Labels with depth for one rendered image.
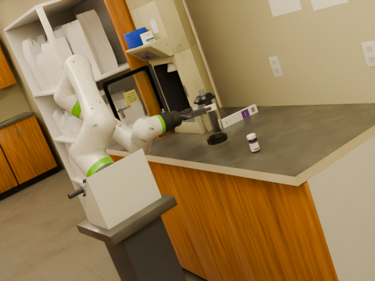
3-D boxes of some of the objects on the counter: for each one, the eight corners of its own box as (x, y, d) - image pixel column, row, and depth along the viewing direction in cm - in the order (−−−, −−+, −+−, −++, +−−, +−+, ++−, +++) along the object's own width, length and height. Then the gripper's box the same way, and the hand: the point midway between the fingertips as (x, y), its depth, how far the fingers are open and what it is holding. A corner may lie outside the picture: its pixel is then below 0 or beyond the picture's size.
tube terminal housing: (206, 116, 322) (163, -1, 303) (236, 116, 294) (191, -14, 275) (174, 132, 310) (129, 11, 291) (203, 133, 282) (154, 0, 263)
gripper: (180, 112, 221) (221, 97, 232) (157, 112, 240) (196, 99, 251) (184, 128, 223) (225, 113, 234) (162, 127, 241) (200, 113, 252)
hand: (206, 107), depth 241 cm, fingers closed on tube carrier, 9 cm apart
